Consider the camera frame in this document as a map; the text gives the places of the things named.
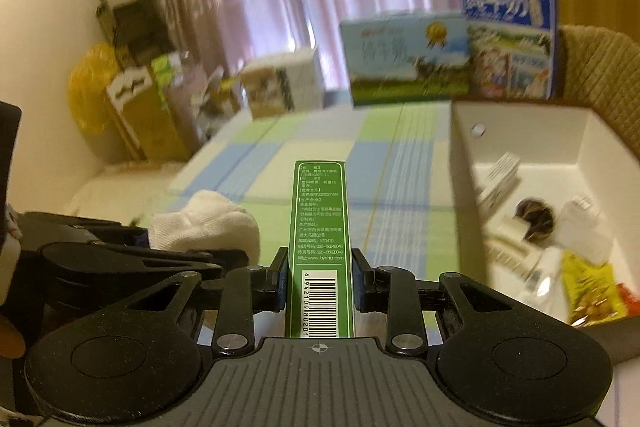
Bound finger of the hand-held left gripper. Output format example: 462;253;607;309
40;241;226;288
20;212;156;250

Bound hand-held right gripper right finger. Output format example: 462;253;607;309
350;247;506;355

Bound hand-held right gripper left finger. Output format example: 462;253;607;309
122;249;291;355

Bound white sock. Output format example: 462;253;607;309
150;189;261;269

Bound green medicine box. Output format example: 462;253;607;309
285;160;357;340

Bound white hair claw clip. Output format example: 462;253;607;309
487;214;543;258

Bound white ointment tube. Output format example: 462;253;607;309
520;249;568;303

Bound white ointment box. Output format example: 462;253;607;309
475;152;522;218

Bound dark hair scrunchie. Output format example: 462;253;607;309
515;198;556;240

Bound brown cardboard box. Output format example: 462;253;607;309
450;99;640;363

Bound yellow snack packet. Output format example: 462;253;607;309
560;249;628;328

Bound clear plastic case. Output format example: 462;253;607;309
552;194;615;265

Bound red candy packet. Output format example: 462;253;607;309
615;282;640;319

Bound yellow plastic bag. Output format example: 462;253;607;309
67;43;121;136

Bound grey paper bag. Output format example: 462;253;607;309
165;64;210;142

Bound green tissue packs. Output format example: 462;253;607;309
150;53;187;118

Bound open cardboard box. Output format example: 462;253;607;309
197;67;244;132

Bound plaid tablecloth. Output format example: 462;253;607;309
170;99;496;338

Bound beige and white box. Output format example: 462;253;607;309
240;47;326;118

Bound green milk carton box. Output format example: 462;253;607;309
340;11;473;108

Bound blue milk carton box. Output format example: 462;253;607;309
459;0;557;100

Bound chair with quilted cover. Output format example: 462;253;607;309
555;24;640;148

